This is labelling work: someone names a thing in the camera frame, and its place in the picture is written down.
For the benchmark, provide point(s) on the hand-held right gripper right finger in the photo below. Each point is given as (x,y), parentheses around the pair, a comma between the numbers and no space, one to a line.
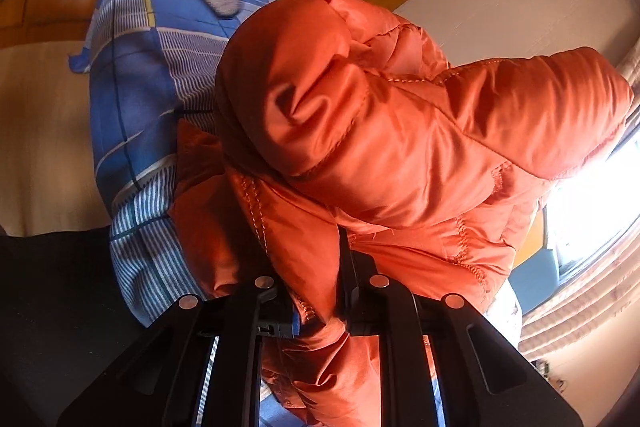
(395,317)

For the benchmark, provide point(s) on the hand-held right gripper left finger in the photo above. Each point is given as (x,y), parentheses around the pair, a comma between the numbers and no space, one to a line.
(270,307)

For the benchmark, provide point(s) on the orange puffer jacket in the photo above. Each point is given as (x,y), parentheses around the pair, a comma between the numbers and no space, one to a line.
(375,107)

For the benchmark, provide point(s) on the blue plaid bedsheet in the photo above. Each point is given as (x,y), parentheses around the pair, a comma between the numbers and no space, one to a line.
(145,107)

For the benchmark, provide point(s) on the teal headboard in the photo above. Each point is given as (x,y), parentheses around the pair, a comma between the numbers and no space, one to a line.
(535,279)

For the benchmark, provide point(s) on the beige striped curtain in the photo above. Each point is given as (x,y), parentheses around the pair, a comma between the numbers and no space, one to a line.
(575,307)

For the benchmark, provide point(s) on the bright window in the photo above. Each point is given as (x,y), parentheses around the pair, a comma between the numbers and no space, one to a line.
(590,217)

